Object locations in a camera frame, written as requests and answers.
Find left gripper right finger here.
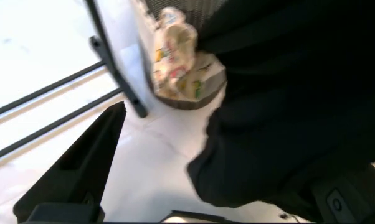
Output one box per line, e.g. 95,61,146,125
310,163,375,224

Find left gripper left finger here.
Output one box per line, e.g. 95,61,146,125
12,100,127,223

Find black garment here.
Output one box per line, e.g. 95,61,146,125
186,0,375,223

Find cream printed garment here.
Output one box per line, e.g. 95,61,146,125
151,7,227,101

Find black clothes rack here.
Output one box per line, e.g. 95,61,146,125
0,0,148,164

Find white laundry basket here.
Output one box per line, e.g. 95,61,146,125
130,0,229,110

